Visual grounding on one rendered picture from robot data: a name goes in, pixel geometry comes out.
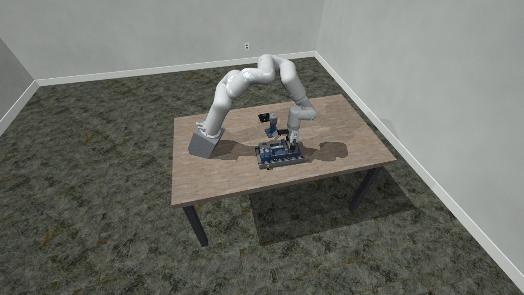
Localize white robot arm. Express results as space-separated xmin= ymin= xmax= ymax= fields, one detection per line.
xmin=196 ymin=54 xmax=317 ymax=138

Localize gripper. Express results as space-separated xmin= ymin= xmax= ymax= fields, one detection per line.
xmin=287 ymin=128 xmax=299 ymax=150

